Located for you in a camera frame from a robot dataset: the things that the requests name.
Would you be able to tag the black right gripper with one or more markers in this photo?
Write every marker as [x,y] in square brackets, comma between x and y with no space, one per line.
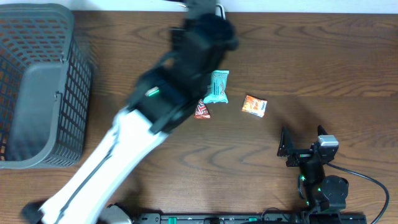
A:
[300,155]

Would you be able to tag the grey plastic basket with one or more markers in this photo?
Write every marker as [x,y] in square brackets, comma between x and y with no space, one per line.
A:
[45,87]

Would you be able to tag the red chocolate bar wrapper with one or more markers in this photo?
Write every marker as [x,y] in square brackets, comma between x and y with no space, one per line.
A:
[201,111]

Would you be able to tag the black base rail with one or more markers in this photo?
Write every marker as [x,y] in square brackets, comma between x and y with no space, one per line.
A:
[272,217]

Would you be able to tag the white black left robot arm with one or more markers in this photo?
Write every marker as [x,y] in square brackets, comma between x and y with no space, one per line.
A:
[163,98]

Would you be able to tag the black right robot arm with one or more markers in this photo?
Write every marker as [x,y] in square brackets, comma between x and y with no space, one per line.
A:
[324,195]

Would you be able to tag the teal wet wipes packet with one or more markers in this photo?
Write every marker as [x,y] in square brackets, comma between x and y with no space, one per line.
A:
[217,88]

